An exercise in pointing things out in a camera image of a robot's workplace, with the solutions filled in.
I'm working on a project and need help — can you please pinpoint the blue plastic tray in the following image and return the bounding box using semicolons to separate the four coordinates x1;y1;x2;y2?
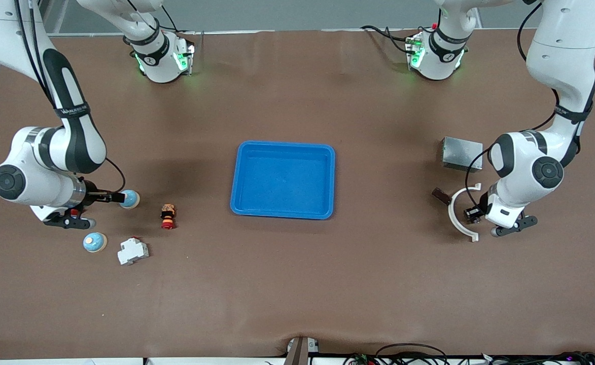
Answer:
230;140;336;221

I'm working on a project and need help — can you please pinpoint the white circuit breaker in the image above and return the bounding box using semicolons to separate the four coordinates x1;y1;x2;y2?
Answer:
117;237;150;266

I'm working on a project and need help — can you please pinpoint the grey metal box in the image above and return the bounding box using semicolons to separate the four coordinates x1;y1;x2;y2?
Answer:
440;136;483;173

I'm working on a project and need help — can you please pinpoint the brown table cover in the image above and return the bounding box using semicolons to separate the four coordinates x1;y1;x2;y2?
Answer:
0;28;595;360

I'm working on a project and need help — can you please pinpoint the metal table edge clamp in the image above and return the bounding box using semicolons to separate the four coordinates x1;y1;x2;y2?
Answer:
284;336;321;365

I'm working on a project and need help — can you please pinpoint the white curved plastic bracket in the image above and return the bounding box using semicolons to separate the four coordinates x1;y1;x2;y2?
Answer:
448;183;482;242

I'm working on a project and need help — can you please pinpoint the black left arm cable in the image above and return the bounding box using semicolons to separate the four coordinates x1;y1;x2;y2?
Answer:
464;0;562;208

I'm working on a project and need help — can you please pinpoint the black cable bundle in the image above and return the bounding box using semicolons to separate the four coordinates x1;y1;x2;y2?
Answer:
345;343;595;365

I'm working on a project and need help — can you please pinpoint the black base cable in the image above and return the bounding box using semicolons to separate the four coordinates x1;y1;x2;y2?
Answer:
361;25;419;54

